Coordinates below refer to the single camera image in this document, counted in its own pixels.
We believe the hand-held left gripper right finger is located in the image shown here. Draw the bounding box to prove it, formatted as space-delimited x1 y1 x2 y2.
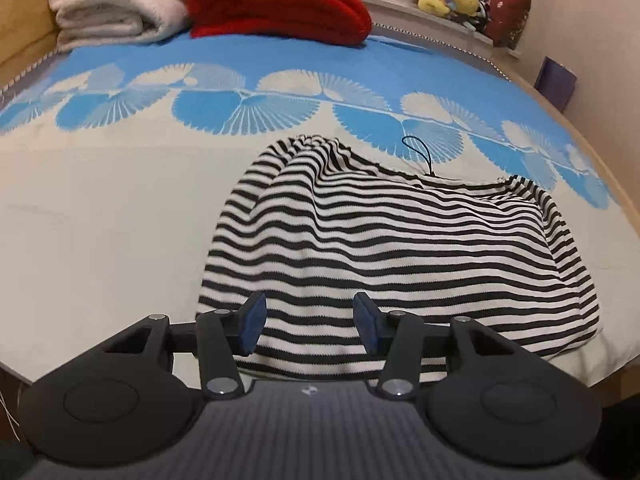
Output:
351 291 507 402

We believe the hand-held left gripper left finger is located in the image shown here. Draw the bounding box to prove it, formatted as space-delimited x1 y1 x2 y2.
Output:
102 291 268 402

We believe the black and white striped garment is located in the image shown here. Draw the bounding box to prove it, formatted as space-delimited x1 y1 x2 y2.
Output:
196 135 601 387

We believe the blue and white patterned bedspread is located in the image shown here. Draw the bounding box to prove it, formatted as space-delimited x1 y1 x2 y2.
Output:
0 24 640 403

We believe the white windowsill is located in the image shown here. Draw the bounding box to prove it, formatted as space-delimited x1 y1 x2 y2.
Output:
357 0 525 62

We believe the red folded blanket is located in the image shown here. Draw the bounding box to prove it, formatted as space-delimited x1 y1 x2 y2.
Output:
187 0 374 47

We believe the dark red cushion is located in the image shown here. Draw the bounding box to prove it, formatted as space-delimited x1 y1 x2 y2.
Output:
487 0 532 51

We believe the cream fluffy folded blanket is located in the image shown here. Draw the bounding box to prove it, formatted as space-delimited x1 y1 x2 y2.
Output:
48 0 202 54

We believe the tan upholstered headboard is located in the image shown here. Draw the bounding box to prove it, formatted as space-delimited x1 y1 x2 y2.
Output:
0 0 67 70

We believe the black cord loop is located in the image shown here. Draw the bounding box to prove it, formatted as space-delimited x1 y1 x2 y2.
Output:
401 135 437 178

